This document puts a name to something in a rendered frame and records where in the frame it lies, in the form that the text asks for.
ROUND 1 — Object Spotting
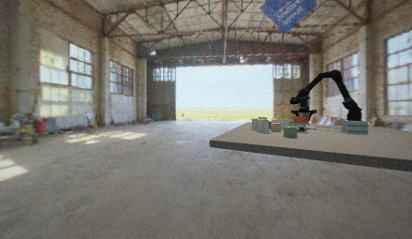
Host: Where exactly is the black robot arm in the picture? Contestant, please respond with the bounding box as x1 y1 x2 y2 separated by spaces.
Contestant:
290 69 362 121

